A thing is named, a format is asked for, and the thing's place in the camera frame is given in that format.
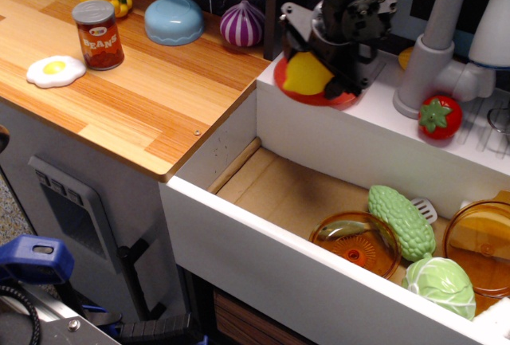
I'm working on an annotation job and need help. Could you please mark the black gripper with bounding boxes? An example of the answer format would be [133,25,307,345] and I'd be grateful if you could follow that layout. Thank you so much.
[280,1,386,100]

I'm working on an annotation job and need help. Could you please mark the yellow toy lemon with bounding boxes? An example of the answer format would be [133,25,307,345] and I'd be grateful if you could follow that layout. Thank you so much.
[283,52,334,96]

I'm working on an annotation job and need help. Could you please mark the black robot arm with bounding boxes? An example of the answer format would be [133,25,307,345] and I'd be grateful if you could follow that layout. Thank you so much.
[274,0,397,106]

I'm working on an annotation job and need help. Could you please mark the red plate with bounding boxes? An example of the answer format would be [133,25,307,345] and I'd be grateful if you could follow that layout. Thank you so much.
[273,57,358,109]

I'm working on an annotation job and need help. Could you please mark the purple striped toy onion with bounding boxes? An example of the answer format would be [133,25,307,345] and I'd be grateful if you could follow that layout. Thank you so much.
[220,0,265,47]

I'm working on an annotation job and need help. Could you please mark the grey toy faucet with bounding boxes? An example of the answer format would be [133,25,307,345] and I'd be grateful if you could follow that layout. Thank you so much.
[393,0,496,119]

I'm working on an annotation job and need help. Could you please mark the red toy tomato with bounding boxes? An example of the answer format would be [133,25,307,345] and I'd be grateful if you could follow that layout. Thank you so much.
[418,95,463,140]

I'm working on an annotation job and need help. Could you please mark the light blue upturned bowl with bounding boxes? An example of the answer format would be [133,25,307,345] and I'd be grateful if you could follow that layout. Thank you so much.
[144,0,205,46]

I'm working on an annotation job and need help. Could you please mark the white toy sink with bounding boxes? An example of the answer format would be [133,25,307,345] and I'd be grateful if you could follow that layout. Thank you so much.
[159,54,509,344]

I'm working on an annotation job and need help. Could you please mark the amber glass lid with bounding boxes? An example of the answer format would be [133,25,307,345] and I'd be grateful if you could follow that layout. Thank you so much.
[308,211,402,279]

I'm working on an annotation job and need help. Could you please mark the white slotted spatula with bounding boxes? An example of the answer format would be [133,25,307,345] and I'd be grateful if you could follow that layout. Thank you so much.
[411,198,438,225]

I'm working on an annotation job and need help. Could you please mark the white bottle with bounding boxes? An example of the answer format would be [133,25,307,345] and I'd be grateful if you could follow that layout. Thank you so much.
[469,0,509,70]

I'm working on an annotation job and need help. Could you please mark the green toy bitter gourd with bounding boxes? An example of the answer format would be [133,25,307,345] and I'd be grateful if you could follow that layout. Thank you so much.
[368,185,436,262]

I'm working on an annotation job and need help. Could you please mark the beans can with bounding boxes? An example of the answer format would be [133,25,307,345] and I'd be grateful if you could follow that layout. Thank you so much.
[72,0,124,71]

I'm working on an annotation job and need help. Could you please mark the amber glass pot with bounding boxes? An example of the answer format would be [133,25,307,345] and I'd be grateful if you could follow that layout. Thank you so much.
[442,199,509,298]

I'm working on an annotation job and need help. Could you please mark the green toy cabbage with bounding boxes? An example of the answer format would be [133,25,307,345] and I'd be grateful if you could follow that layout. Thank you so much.
[402,257,477,320]

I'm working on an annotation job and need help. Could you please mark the toy fried egg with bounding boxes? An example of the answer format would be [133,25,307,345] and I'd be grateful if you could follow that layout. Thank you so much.
[26,56,87,88]

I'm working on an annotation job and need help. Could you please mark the grey oven door panel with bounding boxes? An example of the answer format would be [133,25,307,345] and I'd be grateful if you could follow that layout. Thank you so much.
[29,155,120,274]

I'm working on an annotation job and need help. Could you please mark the blue clamp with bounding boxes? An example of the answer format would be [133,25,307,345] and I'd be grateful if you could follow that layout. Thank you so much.
[1,234,75,285]

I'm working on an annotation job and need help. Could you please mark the metal ring utensil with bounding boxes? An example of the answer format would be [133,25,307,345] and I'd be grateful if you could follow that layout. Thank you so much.
[487,107,510,135]

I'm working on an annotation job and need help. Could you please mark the black oven handle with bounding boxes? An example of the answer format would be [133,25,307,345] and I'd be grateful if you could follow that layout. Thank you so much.
[116,238,166,321]

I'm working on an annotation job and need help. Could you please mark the black braided cable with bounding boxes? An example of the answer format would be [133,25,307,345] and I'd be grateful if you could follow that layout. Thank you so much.
[0,284,41,345]

